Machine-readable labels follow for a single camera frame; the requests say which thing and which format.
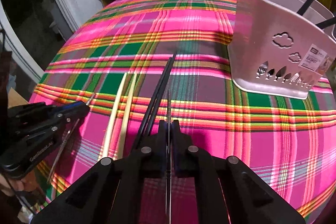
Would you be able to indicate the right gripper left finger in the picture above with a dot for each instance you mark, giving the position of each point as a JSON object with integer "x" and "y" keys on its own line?
{"x": 110, "y": 191}

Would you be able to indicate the pale wooden chopstick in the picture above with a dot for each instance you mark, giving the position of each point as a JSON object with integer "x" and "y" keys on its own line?
{"x": 109, "y": 129}

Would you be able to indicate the pink plaid tablecloth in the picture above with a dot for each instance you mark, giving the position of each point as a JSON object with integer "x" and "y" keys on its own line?
{"x": 289, "y": 143}

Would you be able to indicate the pink utensil holder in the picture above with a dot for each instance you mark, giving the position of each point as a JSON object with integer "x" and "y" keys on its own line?
{"x": 277, "y": 51}

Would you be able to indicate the person left hand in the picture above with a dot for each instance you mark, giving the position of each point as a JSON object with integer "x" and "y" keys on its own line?
{"x": 28, "y": 184}

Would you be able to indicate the black chopstick lone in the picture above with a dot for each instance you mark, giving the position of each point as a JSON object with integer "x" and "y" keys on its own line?
{"x": 153, "y": 107}

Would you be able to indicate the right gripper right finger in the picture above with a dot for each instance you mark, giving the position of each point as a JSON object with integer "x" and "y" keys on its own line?
{"x": 227, "y": 190}

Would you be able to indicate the long black chopstick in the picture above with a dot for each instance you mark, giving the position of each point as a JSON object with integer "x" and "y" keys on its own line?
{"x": 64, "y": 143}

